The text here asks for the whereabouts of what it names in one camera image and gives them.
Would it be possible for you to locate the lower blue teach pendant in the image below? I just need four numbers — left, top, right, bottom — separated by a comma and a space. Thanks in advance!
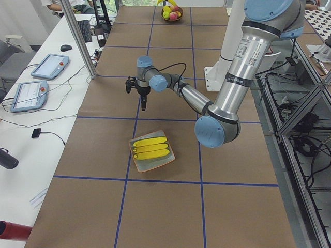
10, 80, 49, 112

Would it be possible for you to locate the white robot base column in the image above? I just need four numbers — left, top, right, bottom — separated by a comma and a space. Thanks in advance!
204, 0, 245, 91

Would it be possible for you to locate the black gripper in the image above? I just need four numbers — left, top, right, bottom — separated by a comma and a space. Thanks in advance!
137, 86, 151, 111

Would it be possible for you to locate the aluminium frame rack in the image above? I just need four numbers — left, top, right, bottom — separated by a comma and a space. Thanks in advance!
256, 23, 330, 247

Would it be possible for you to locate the black computer mouse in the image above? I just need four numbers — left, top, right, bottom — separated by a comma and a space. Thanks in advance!
60, 44, 72, 52

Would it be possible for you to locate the large yellow banana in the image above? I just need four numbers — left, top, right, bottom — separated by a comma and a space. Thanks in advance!
133, 149, 170, 160

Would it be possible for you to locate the aluminium frame post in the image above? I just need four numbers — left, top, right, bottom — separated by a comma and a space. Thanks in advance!
60, 0, 96, 79

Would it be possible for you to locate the blue teach pendant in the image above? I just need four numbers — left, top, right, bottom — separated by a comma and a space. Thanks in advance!
31, 54, 70, 80
10, 80, 49, 112

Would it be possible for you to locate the dark grey cylinder object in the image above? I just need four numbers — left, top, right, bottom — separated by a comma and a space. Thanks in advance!
0, 148, 19, 169

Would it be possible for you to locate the red cylinder object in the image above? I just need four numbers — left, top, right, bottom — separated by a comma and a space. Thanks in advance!
1, 221, 33, 241

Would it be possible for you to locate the upper blue teach pendant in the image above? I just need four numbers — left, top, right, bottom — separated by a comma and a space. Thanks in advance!
31, 54, 70, 80

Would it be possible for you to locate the pink red apple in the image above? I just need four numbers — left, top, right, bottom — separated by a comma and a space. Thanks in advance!
169, 11, 182, 21

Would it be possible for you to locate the black keyboard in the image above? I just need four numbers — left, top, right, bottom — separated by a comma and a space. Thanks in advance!
77, 20, 92, 43

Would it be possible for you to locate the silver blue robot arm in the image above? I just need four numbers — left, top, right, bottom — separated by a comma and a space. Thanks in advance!
126, 1, 306, 148

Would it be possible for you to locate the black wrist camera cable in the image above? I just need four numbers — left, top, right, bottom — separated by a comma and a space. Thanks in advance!
157, 63, 187, 81

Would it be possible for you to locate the brown wicker basket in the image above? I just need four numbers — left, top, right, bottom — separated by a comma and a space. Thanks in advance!
161, 8, 183, 22

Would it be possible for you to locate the brown paper table mat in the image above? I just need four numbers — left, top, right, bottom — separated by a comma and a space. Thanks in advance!
26, 6, 296, 247

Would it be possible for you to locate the small black box device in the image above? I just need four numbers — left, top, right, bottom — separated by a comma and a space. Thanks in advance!
31, 128, 41, 138

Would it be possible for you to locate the square grey orange-rimmed plate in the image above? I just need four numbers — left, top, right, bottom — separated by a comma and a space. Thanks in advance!
129, 130, 175, 173

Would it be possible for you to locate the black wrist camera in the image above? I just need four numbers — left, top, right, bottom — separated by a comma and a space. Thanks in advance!
125, 76, 137, 94

